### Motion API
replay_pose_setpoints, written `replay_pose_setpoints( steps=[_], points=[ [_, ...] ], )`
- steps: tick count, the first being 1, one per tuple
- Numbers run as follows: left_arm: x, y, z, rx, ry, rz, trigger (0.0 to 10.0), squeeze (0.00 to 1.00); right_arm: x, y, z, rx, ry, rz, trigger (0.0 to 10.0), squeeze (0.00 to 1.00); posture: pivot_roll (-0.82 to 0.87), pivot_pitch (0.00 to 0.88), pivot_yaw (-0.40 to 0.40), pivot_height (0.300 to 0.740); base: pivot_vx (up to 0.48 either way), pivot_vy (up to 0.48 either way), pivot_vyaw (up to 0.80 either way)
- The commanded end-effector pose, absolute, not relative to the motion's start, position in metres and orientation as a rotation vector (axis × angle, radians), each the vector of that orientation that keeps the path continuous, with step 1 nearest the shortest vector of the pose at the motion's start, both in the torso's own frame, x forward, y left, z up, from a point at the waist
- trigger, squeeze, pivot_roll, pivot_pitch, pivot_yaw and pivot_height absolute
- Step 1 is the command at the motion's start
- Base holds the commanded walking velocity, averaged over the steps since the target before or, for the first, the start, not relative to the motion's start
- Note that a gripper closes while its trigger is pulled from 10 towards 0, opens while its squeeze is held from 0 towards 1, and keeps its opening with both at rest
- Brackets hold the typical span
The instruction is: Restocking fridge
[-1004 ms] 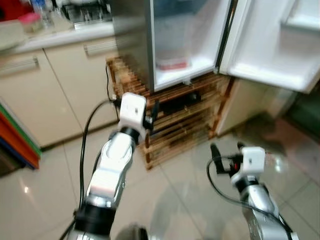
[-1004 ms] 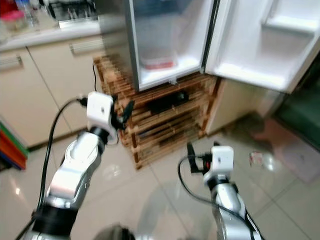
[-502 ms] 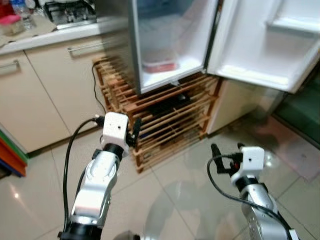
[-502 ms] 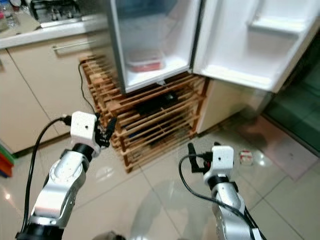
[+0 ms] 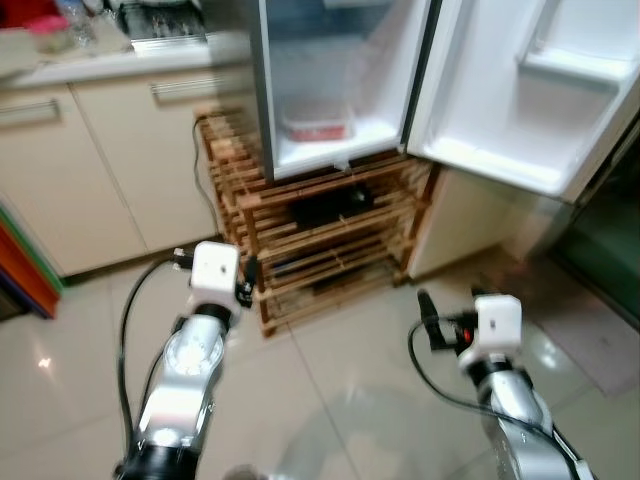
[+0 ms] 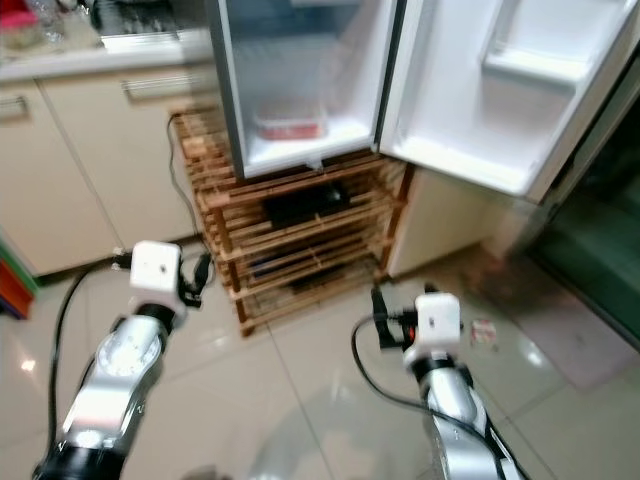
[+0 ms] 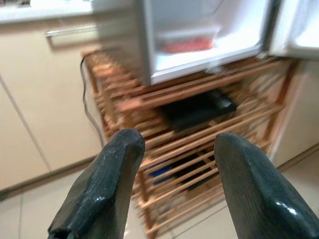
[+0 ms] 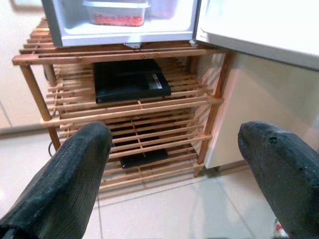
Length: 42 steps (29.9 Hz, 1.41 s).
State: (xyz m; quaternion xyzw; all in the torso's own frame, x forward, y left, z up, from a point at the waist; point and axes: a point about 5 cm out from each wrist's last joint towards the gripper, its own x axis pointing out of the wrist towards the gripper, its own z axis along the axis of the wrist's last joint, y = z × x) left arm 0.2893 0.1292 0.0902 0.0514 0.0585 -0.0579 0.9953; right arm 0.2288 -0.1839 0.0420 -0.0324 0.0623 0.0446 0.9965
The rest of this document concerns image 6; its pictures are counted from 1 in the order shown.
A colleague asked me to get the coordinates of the clear plastic food container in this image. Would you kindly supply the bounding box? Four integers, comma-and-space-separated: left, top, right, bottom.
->
253, 113, 327, 142

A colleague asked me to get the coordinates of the beige cabinet with white top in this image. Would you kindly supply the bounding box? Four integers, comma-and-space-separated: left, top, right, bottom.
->
385, 164, 542, 280

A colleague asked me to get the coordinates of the small red white carton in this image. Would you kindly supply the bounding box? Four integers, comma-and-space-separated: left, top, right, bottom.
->
468, 320, 500, 347

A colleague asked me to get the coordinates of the wooden slatted rack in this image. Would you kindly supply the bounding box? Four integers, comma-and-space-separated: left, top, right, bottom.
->
170, 105, 412, 337

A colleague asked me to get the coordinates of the black box with label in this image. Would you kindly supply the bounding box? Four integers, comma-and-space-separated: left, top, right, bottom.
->
260, 182, 347, 227

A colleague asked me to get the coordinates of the beige kitchen cabinet with drawers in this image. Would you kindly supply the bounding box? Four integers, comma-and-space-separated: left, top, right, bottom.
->
0, 30, 233, 278

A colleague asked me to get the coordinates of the pink floor mat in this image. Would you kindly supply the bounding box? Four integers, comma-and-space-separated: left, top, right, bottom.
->
480, 250, 640, 393

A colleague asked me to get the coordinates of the orange flat board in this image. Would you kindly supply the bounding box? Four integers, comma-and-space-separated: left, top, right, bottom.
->
0, 256, 33, 321

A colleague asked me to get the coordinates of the green glass door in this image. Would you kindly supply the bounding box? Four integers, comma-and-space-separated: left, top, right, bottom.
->
525, 70, 640, 353

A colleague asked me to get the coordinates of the steel gas stove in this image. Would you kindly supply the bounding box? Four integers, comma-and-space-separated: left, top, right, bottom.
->
95, 0, 182, 52

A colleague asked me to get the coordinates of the jar with pink lid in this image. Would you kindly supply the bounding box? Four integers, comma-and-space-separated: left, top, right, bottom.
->
5, 12, 47, 52

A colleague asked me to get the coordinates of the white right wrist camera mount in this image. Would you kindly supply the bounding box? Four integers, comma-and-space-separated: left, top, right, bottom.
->
403, 292, 462, 367

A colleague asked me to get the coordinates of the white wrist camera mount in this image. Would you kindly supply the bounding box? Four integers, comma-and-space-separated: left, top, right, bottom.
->
403, 292, 462, 367
130, 240, 185, 322

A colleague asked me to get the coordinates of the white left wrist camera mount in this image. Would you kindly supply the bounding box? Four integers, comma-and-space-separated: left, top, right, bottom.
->
130, 240, 185, 322

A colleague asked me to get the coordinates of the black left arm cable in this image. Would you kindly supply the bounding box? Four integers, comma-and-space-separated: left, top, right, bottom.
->
49, 254, 137, 473

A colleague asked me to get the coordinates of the steel drawer handle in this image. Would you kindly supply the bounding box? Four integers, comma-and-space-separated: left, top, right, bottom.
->
122, 74, 222, 102

